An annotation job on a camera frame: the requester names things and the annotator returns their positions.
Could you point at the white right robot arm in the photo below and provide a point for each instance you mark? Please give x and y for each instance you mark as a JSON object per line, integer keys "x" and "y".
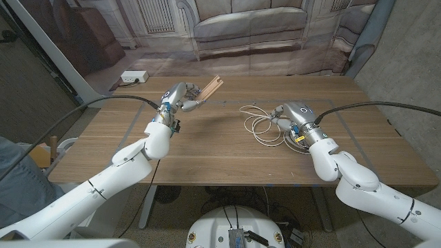
{"x": 361, "y": 193}

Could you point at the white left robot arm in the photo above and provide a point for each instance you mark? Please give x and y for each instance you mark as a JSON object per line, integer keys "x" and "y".
{"x": 103, "y": 179}

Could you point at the brown cardboard piece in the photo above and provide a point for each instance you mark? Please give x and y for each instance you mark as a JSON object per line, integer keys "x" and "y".
{"x": 39, "y": 156}

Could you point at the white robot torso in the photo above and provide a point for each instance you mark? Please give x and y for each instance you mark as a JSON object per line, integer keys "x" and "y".
{"x": 213, "y": 227}

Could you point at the white slanted frame post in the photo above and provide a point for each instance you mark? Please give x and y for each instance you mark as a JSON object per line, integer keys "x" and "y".
{"x": 51, "y": 51}

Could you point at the white table leg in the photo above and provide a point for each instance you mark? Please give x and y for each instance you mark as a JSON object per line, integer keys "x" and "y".
{"x": 147, "y": 206}

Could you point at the brown wooden stick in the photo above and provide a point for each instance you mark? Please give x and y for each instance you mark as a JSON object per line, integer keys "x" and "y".
{"x": 53, "y": 148}

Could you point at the person in blue jeans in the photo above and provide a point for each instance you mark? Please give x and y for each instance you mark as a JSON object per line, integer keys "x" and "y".
{"x": 20, "y": 186}

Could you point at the white power strip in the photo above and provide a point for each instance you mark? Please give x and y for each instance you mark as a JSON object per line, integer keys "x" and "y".
{"x": 134, "y": 76}

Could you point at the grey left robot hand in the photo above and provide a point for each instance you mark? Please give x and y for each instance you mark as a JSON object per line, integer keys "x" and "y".
{"x": 175, "y": 94}

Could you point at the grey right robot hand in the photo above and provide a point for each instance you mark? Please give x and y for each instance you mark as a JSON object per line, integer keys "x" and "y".
{"x": 299, "y": 115}

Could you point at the grey table leg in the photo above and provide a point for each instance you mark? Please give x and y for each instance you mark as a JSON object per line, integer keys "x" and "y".
{"x": 322, "y": 210}

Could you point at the silver finned electronics box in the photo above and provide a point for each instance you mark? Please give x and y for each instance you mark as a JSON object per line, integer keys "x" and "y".
{"x": 236, "y": 238}

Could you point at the grey rolled backdrop tube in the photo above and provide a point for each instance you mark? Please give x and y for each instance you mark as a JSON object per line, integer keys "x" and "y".
{"x": 372, "y": 34}

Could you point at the white robot head edge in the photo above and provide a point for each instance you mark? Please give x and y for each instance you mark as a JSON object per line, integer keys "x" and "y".
{"x": 69, "y": 244}

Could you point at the printed sofa backdrop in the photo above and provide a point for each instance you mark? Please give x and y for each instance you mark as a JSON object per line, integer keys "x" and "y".
{"x": 241, "y": 34}

